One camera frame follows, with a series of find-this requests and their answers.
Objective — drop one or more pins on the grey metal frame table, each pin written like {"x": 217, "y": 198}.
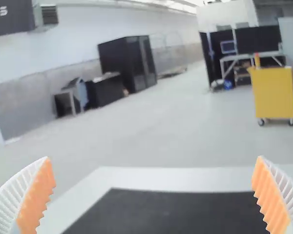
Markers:
{"x": 234, "y": 65}

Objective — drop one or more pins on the tall black cabinet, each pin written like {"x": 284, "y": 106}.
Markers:
{"x": 129, "y": 63}

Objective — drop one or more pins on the low black counter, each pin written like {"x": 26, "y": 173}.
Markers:
{"x": 105, "y": 90}

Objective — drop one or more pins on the yellow wheeled cart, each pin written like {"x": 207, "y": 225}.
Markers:
{"x": 273, "y": 95}

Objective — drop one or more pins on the black mat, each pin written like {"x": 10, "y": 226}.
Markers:
{"x": 161, "y": 214}

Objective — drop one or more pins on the large black enclosure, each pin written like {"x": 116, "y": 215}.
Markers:
{"x": 215, "y": 53}

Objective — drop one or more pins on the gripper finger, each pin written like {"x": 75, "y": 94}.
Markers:
{"x": 27, "y": 202}
{"x": 276, "y": 195}

